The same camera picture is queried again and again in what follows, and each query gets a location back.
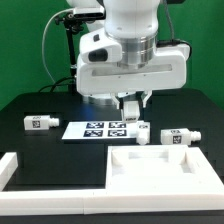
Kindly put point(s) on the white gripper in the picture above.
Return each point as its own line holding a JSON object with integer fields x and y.
{"x": 166, "y": 70}

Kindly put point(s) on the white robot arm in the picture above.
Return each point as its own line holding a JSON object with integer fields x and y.
{"x": 120, "y": 57}

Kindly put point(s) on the white marker sheet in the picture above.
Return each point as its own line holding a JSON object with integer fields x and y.
{"x": 99, "y": 130}

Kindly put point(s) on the white U-shaped fence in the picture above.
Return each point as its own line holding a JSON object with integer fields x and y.
{"x": 93, "y": 201}

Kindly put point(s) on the black camera stand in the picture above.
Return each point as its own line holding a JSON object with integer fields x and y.
{"x": 72, "y": 27}

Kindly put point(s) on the silver mounted camera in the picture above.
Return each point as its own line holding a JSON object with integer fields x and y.
{"x": 89, "y": 13}

